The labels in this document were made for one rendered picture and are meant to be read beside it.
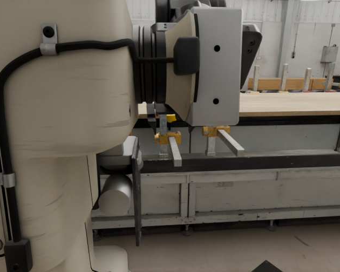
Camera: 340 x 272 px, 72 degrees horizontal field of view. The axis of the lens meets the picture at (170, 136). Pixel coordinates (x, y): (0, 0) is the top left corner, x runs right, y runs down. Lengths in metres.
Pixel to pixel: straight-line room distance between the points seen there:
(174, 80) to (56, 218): 0.16
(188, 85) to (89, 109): 0.10
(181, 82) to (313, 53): 9.87
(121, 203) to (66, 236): 0.13
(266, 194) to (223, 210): 0.33
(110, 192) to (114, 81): 0.20
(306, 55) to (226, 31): 9.70
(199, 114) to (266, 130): 1.35
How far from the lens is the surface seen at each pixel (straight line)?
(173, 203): 1.67
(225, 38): 0.25
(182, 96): 0.24
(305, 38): 9.90
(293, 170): 1.52
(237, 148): 0.97
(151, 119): 0.59
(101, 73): 0.17
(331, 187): 2.06
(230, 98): 0.24
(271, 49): 9.29
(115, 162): 0.37
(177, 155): 0.96
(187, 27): 0.24
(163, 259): 1.66
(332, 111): 1.70
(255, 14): 9.14
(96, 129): 0.17
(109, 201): 0.35
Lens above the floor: 1.18
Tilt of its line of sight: 18 degrees down
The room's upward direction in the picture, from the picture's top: straight up
